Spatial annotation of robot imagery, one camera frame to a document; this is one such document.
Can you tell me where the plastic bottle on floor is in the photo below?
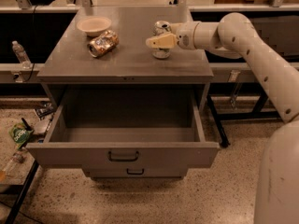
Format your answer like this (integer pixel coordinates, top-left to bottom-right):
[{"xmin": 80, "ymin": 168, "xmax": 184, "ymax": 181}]
[{"xmin": 0, "ymin": 151, "xmax": 26, "ymax": 182}]

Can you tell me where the crushed gold soda can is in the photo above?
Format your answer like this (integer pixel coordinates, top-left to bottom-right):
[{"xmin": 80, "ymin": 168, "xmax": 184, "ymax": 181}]
[{"xmin": 87, "ymin": 30, "xmax": 119, "ymax": 58}]

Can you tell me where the green chip bag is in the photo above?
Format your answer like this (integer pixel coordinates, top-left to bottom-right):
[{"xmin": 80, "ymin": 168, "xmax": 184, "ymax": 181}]
[{"xmin": 9, "ymin": 122, "xmax": 33, "ymax": 149}]

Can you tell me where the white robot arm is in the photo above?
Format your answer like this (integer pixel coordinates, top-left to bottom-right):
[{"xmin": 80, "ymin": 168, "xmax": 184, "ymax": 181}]
[{"xmin": 146, "ymin": 12, "xmax": 299, "ymax": 224}]

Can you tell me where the black drawer handle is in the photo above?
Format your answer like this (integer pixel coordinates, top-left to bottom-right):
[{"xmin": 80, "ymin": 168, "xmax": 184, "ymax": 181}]
[
  {"xmin": 126, "ymin": 169, "xmax": 145, "ymax": 175},
  {"xmin": 107, "ymin": 151, "xmax": 139, "ymax": 162}
]

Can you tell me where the black top drawer handle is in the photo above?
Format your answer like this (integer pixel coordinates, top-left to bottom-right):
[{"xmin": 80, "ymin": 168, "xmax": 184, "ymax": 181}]
[{"xmin": 107, "ymin": 151, "xmax": 139, "ymax": 162}]

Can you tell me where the clear plastic water bottle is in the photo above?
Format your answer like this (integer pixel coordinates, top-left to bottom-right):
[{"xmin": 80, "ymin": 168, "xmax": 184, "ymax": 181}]
[{"xmin": 12, "ymin": 41, "xmax": 32, "ymax": 69}]

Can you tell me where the black table leg left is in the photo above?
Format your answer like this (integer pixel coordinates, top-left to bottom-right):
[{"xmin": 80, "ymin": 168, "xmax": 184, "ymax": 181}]
[{"xmin": 5, "ymin": 161, "xmax": 39, "ymax": 224}]

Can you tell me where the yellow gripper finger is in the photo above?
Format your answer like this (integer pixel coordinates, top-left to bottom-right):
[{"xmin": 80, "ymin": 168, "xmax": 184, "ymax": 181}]
[{"xmin": 146, "ymin": 33, "xmax": 178, "ymax": 49}]

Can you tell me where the white green 7up can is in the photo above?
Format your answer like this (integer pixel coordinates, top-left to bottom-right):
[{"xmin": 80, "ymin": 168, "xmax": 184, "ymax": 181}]
[{"xmin": 152, "ymin": 21, "xmax": 171, "ymax": 60}]

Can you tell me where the white paper bowl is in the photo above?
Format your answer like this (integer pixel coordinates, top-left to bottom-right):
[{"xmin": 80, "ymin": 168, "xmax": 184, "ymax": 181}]
[{"xmin": 77, "ymin": 16, "xmax": 112, "ymax": 37}]

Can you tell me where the grey metal drawer cabinet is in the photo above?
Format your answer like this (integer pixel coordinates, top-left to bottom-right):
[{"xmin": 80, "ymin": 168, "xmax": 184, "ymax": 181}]
[{"xmin": 38, "ymin": 7, "xmax": 213, "ymax": 178}]

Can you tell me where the black lower drawer handle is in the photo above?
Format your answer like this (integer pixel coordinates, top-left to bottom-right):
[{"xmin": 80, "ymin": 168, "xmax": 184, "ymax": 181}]
[{"xmin": 126, "ymin": 169, "xmax": 145, "ymax": 175}]

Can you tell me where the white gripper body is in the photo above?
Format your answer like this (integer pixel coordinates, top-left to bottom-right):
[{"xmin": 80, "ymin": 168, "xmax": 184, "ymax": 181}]
[{"xmin": 171, "ymin": 21, "xmax": 198, "ymax": 49}]

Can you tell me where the open grey top drawer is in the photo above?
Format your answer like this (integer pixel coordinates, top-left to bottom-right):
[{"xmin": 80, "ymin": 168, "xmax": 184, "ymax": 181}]
[{"xmin": 27, "ymin": 89, "xmax": 219, "ymax": 172}]

